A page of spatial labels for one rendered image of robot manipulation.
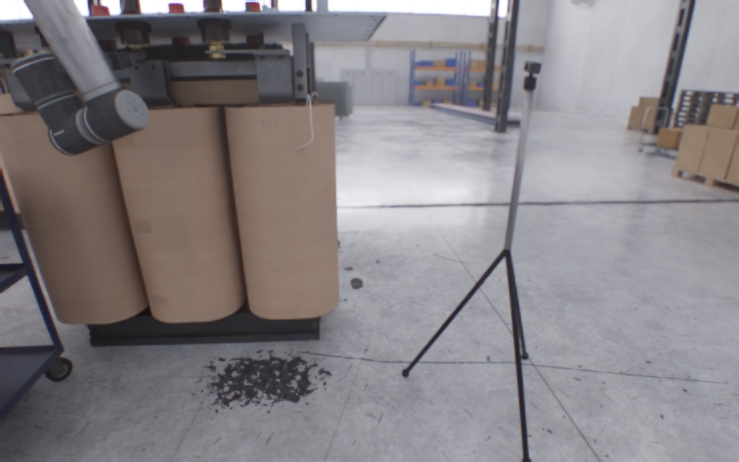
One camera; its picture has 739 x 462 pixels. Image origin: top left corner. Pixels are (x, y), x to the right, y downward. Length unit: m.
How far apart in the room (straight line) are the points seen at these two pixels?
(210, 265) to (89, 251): 0.48
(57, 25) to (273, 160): 0.71
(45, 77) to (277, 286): 1.01
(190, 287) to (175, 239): 0.22
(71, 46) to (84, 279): 1.01
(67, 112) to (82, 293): 0.88
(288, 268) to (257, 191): 0.34
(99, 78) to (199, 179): 0.54
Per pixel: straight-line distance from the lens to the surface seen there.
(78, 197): 1.75
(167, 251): 1.66
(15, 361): 2.09
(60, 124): 1.28
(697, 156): 6.71
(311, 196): 1.46
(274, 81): 1.44
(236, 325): 1.92
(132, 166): 1.60
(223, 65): 1.53
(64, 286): 1.94
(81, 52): 1.17
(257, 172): 1.45
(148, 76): 1.56
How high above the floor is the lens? 1.15
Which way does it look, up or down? 21 degrees down
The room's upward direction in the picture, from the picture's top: straight up
